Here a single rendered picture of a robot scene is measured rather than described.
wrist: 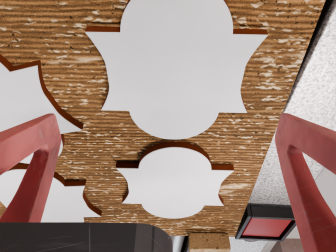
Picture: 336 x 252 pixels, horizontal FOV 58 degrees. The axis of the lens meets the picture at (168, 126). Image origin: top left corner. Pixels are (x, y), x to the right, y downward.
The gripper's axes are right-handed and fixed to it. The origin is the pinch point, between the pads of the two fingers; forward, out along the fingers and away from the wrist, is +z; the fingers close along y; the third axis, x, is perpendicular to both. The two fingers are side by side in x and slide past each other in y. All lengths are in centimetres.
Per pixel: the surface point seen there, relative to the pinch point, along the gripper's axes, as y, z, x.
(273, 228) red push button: -15.6, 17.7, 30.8
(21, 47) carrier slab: 10.9, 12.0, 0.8
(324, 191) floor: -107, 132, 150
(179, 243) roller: -2.0, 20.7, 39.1
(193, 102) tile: -2.1, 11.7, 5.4
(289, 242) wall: -103, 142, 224
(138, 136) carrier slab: 2.9, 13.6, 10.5
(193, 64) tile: -1.9, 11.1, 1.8
